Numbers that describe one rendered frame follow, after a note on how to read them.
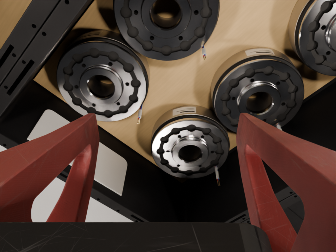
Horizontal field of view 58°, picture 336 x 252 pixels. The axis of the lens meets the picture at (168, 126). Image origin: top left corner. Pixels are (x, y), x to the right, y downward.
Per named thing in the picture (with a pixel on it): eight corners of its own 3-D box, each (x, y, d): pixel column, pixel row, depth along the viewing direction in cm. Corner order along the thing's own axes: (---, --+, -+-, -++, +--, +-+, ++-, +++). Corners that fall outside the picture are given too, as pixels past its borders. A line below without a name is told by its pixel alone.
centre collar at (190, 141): (189, 170, 42) (189, 173, 41) (163, 150, 40) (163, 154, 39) (217, 151, 39) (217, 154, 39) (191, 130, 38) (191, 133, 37)
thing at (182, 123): (188, 186, 44) (188, 189, 44) (136, 148, 40) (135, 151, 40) (244, 149, 40) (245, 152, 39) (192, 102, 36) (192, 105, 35)
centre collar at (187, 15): (166, 47, 31) (166, 49, 31) (130, 12, 29) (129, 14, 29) (202, 12, 29) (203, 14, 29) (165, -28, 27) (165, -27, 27)
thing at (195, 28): (167, 76, 34) (167, 79, 33) (93, 11, 30) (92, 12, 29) (239, 10, 29) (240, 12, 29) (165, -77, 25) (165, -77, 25)
